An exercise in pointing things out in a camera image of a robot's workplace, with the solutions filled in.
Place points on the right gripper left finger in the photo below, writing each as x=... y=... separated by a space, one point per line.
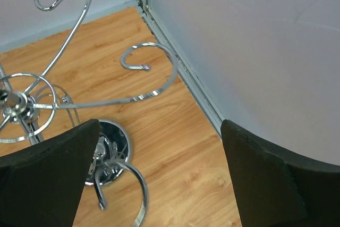
x=42 y=184

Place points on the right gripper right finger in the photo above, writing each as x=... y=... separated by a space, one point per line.
x=274 y=186

